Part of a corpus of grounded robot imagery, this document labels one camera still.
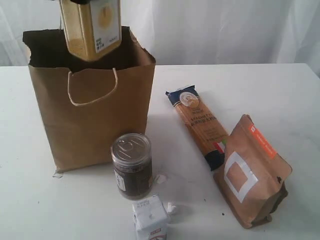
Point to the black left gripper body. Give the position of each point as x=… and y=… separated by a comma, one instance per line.
x=77, y=1

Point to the yellow millet bottle white cap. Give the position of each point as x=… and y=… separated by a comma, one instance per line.
x=92, y=30

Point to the brown paper shopping bag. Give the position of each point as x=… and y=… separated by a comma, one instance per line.
x=85, y=106

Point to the dark jar with pull-tab lid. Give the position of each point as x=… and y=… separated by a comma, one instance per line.
x=132, y=164

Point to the torn white paper scrap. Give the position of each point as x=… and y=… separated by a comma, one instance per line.
x=57, y=175

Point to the spaghetti packet orange and blue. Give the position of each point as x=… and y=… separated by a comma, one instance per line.
x=207, y=132

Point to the white crumpled lump near jar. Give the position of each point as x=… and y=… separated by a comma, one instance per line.
x=159, y=179

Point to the white crumpled lump near bottle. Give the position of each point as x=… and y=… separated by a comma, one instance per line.
x=171, y=208

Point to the brown kraft stand-up pouch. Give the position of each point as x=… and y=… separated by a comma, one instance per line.
x=252, y=177

